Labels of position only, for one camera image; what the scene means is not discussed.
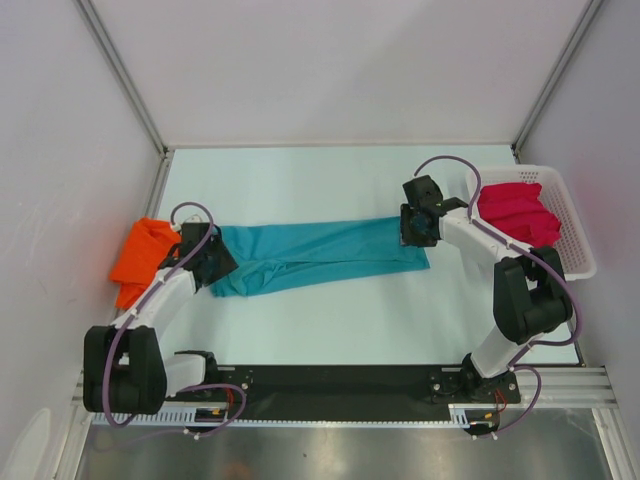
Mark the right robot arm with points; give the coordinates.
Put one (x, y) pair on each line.
(530, 297)

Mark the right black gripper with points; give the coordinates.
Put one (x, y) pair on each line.
(407, 236)

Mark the white slotted cable duct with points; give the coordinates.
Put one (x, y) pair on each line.
(209, 417)

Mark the left rear frame post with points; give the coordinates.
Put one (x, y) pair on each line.
(108, 49)

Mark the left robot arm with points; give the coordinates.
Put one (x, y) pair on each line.
(159, 270)

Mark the orange t-shirt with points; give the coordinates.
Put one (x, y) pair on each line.
(146, 246)

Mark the right rear frame post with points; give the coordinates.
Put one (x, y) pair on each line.
(568, 53)

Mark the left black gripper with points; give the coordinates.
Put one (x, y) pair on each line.
(226, 262)

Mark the magenta t-shirt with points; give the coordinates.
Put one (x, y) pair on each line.
(516, 210)

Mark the teal t-shirt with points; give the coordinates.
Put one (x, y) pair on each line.
(275, 258)

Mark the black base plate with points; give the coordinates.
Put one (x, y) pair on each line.
(356, 392)

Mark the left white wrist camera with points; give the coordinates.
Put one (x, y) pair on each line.
(178, 227)

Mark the white plastic basket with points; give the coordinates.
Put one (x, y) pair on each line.
(573, 246)

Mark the aluminium frame rail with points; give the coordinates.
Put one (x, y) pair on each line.
(553, 387)

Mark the frame post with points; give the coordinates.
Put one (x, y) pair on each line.
(568, 53)
(108, 49)

